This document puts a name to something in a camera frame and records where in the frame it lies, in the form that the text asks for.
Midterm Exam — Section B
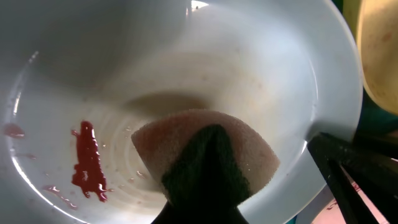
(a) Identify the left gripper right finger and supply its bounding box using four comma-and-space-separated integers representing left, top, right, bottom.
307, 133, 397, 223

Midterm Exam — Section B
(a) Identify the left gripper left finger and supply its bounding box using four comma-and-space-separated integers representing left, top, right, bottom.
152, 202, 248, 224

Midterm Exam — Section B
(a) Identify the green scrubbing sponge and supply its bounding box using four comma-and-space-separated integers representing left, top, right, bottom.
131, 110, 280, 209

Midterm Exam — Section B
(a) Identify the yellow-green plate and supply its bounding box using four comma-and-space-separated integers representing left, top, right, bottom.
343, 0, 397, 115

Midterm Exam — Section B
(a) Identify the light blue plate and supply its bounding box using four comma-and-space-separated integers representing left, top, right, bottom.
1, 1, 363, 223

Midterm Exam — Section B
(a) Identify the white plate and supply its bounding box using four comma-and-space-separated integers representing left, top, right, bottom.
295, 167, 398, 224

